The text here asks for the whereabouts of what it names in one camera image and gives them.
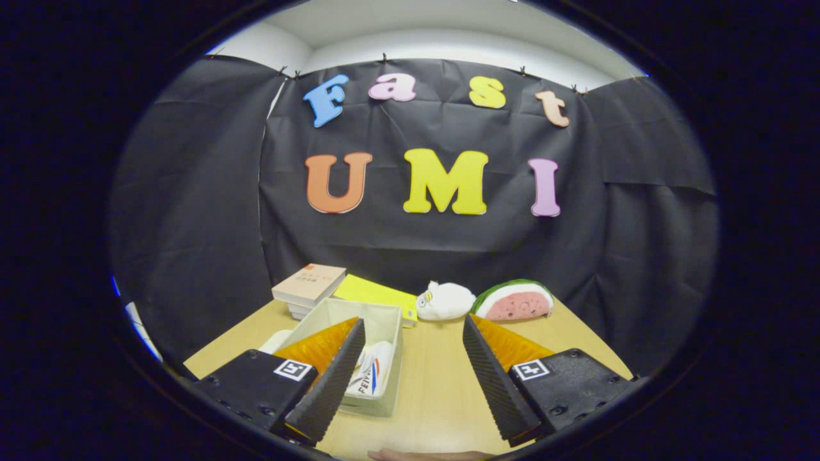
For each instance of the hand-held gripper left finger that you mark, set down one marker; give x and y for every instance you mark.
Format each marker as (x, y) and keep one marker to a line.
(327, 390)

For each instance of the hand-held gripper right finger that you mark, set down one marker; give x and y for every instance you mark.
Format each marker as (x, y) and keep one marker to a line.
(496, 384)

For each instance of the white canvas shoe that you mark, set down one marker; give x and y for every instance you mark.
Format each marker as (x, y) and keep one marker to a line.
(381, 358)

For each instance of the grey-green fabric storage box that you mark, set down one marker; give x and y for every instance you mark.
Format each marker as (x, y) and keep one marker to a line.
(384, 320)

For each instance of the watermelon slice plush toy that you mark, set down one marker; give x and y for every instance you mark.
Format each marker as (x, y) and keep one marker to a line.
(516, 304)

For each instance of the white plush toy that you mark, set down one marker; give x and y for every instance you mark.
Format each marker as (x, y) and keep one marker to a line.
(448, 302)

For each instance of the beige paperback book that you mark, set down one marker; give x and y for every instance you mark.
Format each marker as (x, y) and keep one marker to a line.
(311, 285)

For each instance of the yellow book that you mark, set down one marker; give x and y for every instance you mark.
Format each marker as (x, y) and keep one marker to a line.
(371, 293)

